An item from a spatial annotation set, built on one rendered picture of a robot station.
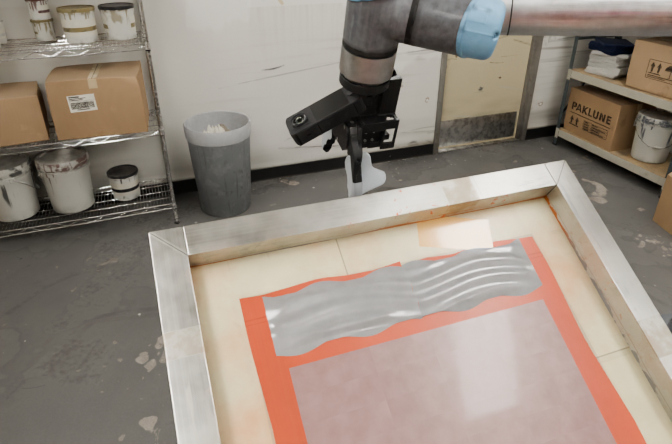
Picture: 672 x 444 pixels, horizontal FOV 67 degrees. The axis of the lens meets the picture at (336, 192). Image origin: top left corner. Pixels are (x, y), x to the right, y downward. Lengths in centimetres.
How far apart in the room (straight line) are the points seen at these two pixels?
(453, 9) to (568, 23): 20
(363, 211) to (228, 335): 22
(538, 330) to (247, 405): 36
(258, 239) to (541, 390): 37
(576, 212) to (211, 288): 49
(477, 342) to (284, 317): 23
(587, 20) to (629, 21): 5
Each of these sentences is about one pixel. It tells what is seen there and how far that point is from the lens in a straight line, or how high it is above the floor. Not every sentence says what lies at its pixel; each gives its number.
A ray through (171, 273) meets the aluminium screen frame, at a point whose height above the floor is 153.
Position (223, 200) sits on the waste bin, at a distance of 369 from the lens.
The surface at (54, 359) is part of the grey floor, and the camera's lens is 294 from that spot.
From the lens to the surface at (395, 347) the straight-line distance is 62.
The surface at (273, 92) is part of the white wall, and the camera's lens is 402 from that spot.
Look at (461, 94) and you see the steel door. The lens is 481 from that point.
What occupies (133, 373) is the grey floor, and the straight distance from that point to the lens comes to 272.
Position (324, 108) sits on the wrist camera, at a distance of 74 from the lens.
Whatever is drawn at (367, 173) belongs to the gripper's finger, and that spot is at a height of 153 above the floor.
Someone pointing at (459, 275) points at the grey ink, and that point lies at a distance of 68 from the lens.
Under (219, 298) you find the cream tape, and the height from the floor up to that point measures 149.
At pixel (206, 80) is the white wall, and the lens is 391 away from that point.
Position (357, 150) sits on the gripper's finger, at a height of 158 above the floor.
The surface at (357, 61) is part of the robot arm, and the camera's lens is 69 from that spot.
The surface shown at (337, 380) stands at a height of 142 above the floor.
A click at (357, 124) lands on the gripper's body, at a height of 161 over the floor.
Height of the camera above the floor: 187
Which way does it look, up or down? 28 degrees down
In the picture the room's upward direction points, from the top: straight up
